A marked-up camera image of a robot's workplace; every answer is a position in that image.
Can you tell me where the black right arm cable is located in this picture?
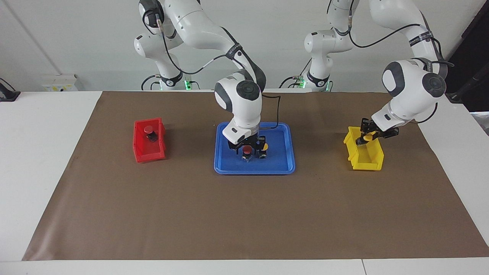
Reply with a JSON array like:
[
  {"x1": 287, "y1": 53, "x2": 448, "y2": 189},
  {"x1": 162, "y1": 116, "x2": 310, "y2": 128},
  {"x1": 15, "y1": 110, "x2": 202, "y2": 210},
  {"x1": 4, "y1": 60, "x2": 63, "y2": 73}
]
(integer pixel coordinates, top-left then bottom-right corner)
[{"x1": 142, "y1": 0, "x2": 282, "y2": 132}]

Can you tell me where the yellow plastic bin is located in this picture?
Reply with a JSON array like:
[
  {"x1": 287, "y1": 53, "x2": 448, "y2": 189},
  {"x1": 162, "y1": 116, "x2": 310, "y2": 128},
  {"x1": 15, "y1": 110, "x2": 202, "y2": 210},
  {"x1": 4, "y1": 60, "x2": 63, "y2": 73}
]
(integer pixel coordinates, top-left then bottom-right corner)
[{"x1": 343, "y1": 126, "x2": 384, "y2": 171}]

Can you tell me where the small black stand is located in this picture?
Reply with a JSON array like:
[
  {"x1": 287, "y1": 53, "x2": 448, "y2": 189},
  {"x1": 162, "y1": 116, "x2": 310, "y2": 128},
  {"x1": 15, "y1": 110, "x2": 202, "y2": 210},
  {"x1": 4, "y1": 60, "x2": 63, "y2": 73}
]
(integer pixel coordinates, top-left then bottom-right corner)
[{"x1": 0, "y1": 78, "x2": 20, "y2": 102}]

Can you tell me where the red plastic bin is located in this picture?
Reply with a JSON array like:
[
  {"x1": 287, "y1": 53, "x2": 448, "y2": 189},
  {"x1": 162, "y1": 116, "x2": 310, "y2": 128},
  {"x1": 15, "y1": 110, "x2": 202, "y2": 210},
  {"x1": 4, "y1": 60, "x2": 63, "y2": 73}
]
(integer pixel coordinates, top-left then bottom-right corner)
[{"x1": 133, "y1": 118, "x2": 166, "y2": 163}]

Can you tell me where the dark black equipment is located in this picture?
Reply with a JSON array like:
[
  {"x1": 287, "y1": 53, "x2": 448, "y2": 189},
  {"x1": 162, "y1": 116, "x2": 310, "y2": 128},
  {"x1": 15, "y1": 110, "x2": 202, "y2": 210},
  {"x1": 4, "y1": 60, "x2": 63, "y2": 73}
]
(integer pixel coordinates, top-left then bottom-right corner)
[{"x1": 445, "y1": 0, "x2": 489, "y2": 113}]

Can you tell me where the brown table mat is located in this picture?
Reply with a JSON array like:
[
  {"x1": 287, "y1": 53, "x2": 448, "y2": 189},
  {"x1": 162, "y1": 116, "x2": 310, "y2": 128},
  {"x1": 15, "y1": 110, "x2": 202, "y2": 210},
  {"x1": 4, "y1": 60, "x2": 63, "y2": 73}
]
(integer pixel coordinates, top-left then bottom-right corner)
[{"x1": 22, "y1": 91, "x2": 489, "y2": 261}]

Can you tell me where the black right base cable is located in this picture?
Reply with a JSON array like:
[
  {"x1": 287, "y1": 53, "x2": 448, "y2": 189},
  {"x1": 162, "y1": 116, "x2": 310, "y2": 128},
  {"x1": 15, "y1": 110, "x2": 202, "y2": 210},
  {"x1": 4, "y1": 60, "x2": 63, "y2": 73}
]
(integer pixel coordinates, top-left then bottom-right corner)
[{"x1": 141, "y1": 74, "x2": 161, "y2": 91}]

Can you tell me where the blue plastic tray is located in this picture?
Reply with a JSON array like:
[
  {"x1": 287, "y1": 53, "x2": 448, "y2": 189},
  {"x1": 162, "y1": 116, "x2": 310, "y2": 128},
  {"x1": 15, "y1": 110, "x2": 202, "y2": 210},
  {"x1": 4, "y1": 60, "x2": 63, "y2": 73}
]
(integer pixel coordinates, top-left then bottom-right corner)
[{"x1": 214, "y1": 122, "x2": 296, "y2": 175}]

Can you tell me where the white wall socket box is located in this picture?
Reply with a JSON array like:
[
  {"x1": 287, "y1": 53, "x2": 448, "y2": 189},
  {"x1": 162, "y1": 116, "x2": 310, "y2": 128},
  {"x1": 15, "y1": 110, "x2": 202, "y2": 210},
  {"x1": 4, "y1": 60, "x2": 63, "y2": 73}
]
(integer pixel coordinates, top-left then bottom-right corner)
[{"x1": 41, "y1": 74, "x2": 79, "y2": 92}]

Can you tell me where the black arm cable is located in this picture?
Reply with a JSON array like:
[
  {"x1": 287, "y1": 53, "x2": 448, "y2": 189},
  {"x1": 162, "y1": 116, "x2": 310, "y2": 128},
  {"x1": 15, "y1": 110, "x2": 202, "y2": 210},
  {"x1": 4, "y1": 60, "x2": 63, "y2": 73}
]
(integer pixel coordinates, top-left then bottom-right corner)
[
  {"x1": 346, "y1": 0, "x2": 455, "y2": 125},
  {"x1": 142, "y1": 0, "x2": 282, "y2": 132}
]

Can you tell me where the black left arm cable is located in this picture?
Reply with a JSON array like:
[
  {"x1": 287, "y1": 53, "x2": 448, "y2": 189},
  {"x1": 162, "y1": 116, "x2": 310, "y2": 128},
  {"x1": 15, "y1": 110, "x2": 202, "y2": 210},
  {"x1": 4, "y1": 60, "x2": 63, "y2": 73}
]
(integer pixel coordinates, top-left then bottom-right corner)
[{"x1": 346, "y1": 0, "x2": 455, "y2": 125}]

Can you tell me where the black left base cable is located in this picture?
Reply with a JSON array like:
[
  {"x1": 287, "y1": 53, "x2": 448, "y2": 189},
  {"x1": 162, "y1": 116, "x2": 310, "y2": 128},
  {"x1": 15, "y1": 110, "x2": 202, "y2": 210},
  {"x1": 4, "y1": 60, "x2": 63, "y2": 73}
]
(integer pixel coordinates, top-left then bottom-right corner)
[{"x1": 279, "y1": 57, "x2": 311, "y2": 89}]

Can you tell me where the black base cable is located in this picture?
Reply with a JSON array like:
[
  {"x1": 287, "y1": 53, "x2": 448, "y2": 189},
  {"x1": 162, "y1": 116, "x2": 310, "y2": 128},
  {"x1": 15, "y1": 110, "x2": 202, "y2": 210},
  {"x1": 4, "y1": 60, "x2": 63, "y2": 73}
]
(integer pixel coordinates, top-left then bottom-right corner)
[
  {"x1": 141, "y1": 74, "x2": 161, "y2": 91},
  {"x1": 279, "y1": 57, "x2": 311, "y2": 89}
]

